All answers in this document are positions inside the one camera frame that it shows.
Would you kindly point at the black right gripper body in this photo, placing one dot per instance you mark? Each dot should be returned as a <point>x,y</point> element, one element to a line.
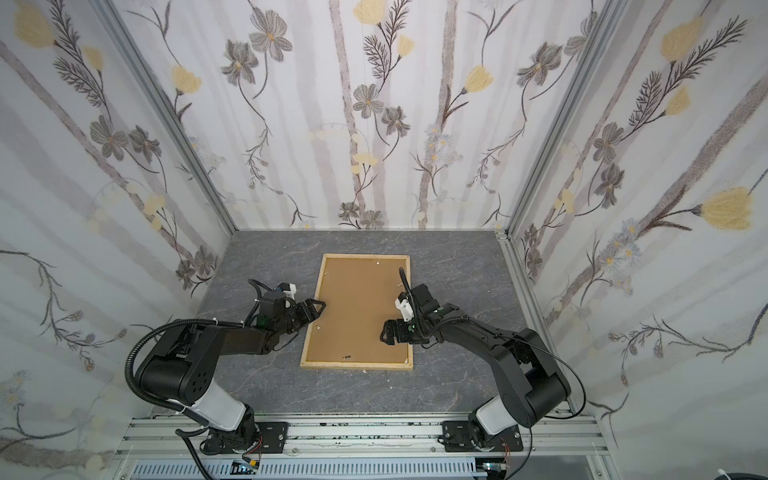
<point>405,330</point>

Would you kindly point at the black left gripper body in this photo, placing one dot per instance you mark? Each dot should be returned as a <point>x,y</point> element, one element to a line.
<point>291,322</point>

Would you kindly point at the light wooden picture frame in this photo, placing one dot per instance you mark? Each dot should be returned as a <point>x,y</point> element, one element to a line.
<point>306,336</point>

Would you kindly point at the brown wooden backing board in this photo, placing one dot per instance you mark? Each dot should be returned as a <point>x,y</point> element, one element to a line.
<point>354,306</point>

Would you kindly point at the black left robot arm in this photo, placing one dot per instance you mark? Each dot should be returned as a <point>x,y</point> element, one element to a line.
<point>173,366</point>

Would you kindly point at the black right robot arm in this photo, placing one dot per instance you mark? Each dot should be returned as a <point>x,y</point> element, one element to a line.
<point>530,383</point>

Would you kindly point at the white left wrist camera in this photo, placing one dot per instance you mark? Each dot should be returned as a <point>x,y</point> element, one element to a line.
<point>289,289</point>

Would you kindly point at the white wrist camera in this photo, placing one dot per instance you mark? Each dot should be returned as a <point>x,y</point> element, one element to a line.
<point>404,306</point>
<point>289,289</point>

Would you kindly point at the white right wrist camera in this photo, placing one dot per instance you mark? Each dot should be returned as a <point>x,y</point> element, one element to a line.
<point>404,306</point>

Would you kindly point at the aluminium corner post right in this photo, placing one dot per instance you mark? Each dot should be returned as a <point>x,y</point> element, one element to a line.
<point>596,45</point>

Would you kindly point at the aluminium corner post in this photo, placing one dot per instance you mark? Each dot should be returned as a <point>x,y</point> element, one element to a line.
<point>111,21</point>
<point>596,45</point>

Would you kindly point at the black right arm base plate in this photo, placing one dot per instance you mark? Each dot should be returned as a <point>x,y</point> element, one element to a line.
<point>469,436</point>

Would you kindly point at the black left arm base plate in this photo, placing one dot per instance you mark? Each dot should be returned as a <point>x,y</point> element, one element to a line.
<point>272,437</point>

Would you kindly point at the white slotted cable duct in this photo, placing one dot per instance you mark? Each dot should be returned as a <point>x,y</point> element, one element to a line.
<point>350,468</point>

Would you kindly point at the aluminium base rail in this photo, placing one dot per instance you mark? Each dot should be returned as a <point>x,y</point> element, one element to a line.
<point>553,449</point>

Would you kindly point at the aluminium corner post left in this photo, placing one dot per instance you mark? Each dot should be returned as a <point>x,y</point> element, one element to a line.
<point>111,21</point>

